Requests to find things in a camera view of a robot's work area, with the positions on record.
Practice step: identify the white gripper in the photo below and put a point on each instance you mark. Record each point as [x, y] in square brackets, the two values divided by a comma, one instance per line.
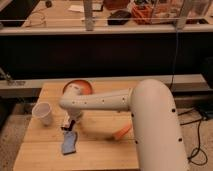
[75, 115]

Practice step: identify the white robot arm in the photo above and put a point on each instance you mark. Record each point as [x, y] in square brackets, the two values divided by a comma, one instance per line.
[157, 131]

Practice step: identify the blue sponge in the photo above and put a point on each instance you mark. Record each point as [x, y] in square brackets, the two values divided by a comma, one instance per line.
[68, 145]

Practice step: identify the orange wooden bowl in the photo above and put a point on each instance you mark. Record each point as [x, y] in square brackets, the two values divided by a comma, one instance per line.
[85, 86]

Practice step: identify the white paper cup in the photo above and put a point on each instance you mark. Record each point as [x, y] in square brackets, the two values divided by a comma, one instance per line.
[43, 112]

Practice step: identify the orange carrot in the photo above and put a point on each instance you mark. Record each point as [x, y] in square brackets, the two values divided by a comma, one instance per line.
[122, 132]

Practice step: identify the white paper sheet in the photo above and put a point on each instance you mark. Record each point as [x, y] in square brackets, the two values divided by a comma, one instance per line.
[76, 8]

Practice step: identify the black object on bench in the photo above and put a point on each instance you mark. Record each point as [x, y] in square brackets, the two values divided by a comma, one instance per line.
[119, 17]

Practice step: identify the orange box on bench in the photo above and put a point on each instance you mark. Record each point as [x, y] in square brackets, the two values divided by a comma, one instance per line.
[141, 15]

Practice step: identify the grey metal post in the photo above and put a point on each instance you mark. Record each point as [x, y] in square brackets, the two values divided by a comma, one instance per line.
[88, 14]

